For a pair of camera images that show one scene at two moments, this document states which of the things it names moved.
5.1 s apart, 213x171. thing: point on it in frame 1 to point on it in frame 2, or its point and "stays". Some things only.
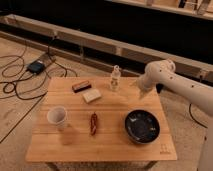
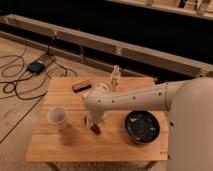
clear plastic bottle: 115,78 stays
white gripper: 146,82 to 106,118
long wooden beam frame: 95,49 stays
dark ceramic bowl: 142,126 stays
